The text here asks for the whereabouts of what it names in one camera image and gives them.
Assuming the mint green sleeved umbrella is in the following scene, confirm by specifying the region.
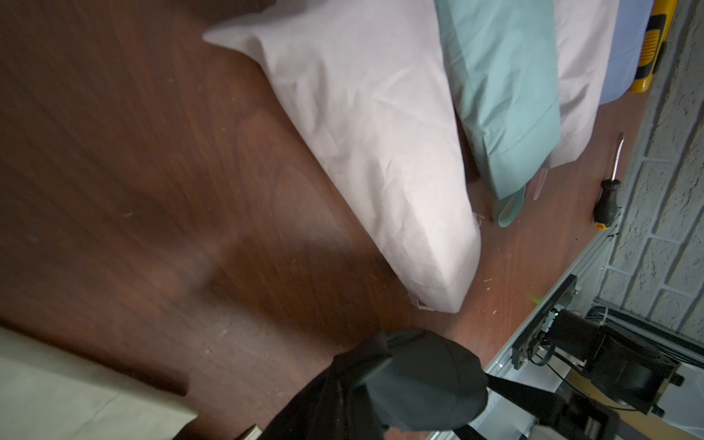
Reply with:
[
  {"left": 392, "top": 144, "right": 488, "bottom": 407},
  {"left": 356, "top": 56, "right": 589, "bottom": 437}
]
[{"left": 434, "top": 1, "right": 561, "bottom": 227}]

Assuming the aluminium mounting rail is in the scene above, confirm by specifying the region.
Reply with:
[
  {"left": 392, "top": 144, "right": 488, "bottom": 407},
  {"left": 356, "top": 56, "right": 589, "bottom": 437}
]
[{"left": 428, "top": 230, "right": 704, "bottom": 440}]

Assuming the yellow black screwdriver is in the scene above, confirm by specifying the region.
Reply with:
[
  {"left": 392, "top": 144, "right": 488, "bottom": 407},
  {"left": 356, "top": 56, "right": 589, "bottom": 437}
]
[{"left": 593, "top": 132, "right": 625, "bottom": 231}]

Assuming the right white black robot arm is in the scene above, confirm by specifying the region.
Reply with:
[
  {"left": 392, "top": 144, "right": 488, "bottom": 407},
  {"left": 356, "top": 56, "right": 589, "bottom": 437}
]
[{"left": 489, "top": 310, "right": 703, "bottom": 439}]

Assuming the black umbrella sleeve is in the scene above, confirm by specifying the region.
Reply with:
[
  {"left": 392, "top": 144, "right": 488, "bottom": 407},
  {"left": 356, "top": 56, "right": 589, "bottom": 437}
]
[{"left": 261, "top": 328, "right": 488, "bottom": 439}]

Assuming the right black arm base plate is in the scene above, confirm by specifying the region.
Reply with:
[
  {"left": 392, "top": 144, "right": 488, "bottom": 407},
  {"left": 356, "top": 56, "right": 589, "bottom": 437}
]
[{"left": 511, "top": 274, "right": 578, "bottom": 370}]

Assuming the yellow utility knife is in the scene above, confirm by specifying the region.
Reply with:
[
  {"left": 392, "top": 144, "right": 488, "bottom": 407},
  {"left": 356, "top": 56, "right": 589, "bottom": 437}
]
[{"left": 630, "top": 0, "right": 678, "bottom": 94}]

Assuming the lavender sleeved umbrella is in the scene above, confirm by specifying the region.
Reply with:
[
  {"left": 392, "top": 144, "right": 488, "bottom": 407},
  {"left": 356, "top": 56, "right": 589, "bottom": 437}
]
[{"left": 599, "top": 0, "right": 654, "bottom": 105}]

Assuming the cream umbrella sleeve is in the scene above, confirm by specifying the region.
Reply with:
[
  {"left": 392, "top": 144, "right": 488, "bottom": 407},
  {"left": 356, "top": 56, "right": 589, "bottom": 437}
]
[{"left": 1, "top": 328, "right": 198, "bottom": 439}]

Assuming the light pink sleeved umbrella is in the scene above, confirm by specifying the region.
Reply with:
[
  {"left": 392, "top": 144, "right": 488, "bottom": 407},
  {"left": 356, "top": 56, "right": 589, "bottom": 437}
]
[{"left": 527, "top": 1, "right": 620, "bottom": 200}]

